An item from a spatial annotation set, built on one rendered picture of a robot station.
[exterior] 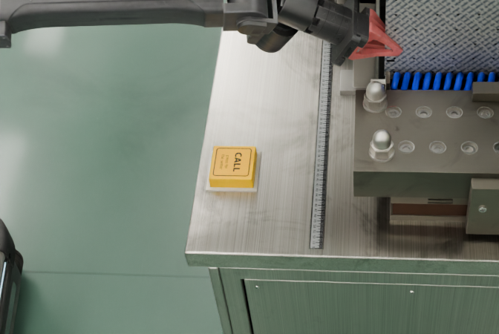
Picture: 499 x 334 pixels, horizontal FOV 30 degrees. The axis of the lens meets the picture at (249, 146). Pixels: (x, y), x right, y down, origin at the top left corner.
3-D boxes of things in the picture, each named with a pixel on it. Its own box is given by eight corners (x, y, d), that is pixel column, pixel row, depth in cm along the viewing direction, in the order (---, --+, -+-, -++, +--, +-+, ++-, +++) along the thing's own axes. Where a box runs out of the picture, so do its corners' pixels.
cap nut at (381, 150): (368, 142, 135) (368, 122, 132) (394, 142, 135) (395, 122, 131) (368, 162, 133) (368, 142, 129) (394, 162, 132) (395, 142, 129)
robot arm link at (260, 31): (241, 22, 129) (238, -32, 132) (214, 57, 139) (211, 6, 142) (319, 33, 134) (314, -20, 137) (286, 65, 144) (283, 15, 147)
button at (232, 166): (214, 154, 154) (213, 145, 152) (257, 154, 153) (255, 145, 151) (210, 188, 149) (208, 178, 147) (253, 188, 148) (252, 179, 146)
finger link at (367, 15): (389, 86, 140) (334, 64, 138) (389, 53, 145) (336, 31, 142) (413, 58, 135) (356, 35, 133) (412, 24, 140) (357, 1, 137)
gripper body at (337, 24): (341, 69, 137) (297, 51, 136) (344, 22, 144) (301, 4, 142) (364, 41, 133) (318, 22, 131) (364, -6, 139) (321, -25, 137)
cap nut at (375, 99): (362, 95, 141) (362, 74, 138) (387, 95, 141) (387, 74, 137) (362, 113, 139) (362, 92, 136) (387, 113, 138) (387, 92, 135)
